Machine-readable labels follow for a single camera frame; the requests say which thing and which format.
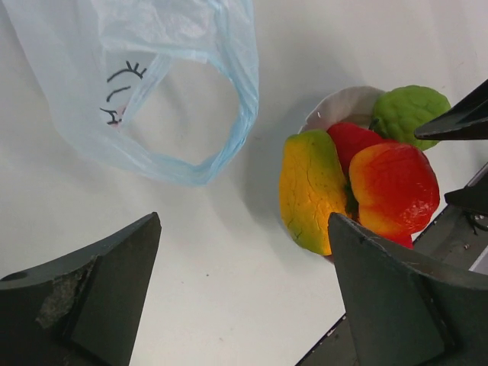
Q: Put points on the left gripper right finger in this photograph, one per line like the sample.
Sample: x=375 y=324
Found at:
x=403 y=307

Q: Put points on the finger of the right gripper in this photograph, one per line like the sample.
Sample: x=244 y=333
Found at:
x=467 y=120

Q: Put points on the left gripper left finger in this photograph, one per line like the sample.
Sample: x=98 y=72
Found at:
x=83 y=308

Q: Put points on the green custard apple toy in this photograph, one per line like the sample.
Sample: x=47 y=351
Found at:
x=397 y=113

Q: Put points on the orange red tomato toy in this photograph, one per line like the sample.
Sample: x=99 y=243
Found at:
x=395 y=187

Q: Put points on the red bell pepper toy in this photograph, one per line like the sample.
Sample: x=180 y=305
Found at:
x=350 y=139

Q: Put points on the yellow orange mango toy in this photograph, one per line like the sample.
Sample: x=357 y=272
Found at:
x=311 y=187

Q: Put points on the light blue plastic bag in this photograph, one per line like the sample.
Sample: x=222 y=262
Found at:
x=98 y=61

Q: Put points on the white paper plate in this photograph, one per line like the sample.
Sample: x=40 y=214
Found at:
x=340 y=105

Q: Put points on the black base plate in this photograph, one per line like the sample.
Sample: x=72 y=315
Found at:
x=457 y=237

